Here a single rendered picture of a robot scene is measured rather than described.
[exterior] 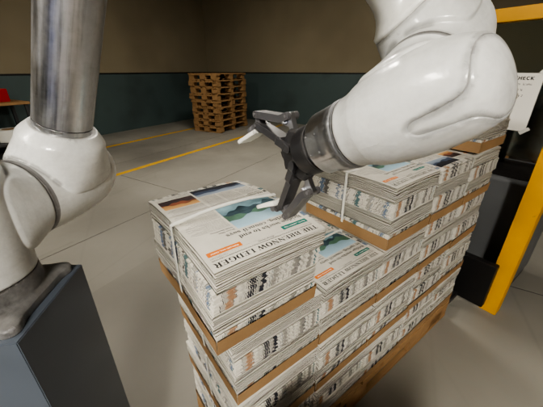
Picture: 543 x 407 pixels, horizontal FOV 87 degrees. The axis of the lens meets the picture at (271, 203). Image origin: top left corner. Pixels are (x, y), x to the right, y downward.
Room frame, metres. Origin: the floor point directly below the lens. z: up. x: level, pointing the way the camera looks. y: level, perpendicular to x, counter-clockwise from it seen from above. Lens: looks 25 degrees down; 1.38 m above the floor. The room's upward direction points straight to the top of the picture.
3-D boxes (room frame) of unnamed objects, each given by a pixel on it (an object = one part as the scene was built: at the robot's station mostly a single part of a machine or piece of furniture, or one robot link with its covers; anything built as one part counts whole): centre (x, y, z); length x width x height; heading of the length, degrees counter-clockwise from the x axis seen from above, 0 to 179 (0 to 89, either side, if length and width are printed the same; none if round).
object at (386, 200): (1.03, -0.37, 0.95); 0.38 x 0.29 x 0.23; 38
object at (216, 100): (7.61, 1.29, 0.65); 1.26 x 0.86 x 1.30; 153
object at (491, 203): (1.87, -1.48, 0.40); 0.70 x 0.55 x 0.80; 37
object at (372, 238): (1.03, -0.37, 0.86); 0.38 x 0.29 x 0.04; 38
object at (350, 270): (0.94, -0.26, 0.42); 1.17 x 0.39 x 0.83; 127
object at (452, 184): (1.20, -0.61, 0.95); 0.38 x 0.29 x 0.23; 37
